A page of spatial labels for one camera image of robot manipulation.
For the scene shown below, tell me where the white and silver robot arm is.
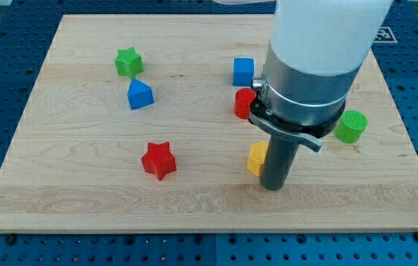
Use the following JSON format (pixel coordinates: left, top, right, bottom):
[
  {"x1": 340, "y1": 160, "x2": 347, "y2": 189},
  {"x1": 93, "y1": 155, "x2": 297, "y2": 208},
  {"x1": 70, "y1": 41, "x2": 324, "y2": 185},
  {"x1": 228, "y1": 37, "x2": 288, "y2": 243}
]
[{"x1": 249, "y1": 0, "x2": 392, "y2": 151}]

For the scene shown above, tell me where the red cylinder block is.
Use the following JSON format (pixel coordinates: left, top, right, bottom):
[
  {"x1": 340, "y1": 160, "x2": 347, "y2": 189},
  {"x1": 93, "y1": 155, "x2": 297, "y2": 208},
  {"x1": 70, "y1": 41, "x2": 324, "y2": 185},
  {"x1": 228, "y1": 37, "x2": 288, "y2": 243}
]
[{"x1": 234, "y1": 87, "x2": 256, "y2": 119}]

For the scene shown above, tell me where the yellow hexagon block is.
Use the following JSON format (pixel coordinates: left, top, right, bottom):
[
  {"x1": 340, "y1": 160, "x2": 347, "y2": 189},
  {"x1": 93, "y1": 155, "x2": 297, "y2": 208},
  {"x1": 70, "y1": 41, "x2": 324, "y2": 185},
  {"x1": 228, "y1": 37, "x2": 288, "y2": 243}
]
[{"x1": 247, "y1": 141, "x2": 269, "y2": 177}]

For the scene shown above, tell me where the red star block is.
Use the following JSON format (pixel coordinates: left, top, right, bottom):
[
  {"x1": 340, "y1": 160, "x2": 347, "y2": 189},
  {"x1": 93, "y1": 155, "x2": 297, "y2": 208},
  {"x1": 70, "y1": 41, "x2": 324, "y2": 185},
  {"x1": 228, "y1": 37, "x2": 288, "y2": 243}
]
[{"x1": 141, "y1": 142, "x2": 177, "y2": 181}]

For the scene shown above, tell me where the blue cube block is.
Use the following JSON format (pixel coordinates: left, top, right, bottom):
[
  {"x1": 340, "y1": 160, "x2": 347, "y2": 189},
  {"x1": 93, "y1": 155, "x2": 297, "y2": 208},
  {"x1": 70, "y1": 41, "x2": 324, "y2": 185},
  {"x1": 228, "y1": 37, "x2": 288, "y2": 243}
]
[{"x1": 233, "y1": 58, "x2": 255, "y2": 86}]

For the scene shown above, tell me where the light wooden board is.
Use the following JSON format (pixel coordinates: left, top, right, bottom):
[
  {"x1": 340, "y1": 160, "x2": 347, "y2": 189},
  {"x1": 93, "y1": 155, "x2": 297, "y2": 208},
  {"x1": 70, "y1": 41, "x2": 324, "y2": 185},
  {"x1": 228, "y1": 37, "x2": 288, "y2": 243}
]
[{"x1": 0, "y1": 15, "x2": 418, "y2": 233}]

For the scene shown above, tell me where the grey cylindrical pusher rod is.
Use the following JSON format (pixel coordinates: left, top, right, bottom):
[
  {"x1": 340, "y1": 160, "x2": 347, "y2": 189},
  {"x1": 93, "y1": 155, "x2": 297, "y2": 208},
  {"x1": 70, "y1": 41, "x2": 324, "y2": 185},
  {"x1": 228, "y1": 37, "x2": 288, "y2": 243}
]
[{"x1": 260, "y1": 136, "x2": 298, "y2": 191}]

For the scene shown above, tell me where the blue triangular prism block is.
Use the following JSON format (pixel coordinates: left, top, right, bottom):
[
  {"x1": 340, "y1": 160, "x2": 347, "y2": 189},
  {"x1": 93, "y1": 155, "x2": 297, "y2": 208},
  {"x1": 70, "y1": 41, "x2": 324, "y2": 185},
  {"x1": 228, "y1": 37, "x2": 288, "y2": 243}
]
[{"x1": 127, "y1": 78, "x2": 154, "y2": 110}]

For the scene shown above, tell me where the green star block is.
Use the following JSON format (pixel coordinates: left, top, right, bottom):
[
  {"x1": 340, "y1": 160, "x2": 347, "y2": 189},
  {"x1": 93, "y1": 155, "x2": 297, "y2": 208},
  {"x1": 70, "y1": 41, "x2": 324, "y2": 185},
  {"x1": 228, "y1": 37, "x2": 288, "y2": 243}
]
[{"x1": 114, "y1": 47, "x2": 144, "y2": 78}]

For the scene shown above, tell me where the green cylinder block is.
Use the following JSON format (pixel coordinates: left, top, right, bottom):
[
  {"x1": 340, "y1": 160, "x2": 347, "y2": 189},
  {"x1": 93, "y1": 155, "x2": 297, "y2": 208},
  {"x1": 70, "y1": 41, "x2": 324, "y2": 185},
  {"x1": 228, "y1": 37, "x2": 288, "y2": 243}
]
[{"x1": 335, "y1": 110, "x2": 369, "y2": 143}]

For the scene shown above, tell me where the black white fiducial marker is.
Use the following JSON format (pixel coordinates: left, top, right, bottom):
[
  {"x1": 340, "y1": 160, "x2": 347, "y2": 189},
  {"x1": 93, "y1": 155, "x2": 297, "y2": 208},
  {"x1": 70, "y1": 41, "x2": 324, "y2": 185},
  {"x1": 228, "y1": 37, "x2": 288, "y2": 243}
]
[{"x1": 374, "y1": 26, "x2": 397, "y2": 44}]

